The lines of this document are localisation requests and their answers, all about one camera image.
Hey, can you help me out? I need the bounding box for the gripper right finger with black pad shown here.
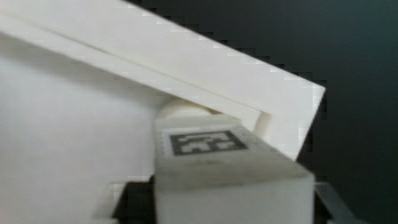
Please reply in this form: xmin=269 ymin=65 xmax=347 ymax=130
xmin=312 ymin=182 xmax=369 ymax=224

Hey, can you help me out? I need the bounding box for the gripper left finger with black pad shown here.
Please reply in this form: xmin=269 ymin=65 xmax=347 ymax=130
xmin=111 ymin=177 xmax=155 ymax=224

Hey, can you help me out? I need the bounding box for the white table leg with tag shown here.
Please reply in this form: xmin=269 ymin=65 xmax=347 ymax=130
xmin=154 ymin=99 xmax=314 ymax=224

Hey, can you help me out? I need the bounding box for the white square table top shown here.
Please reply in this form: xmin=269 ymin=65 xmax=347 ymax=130
xmin=0 ymin=0 xmax=324 ymax=224

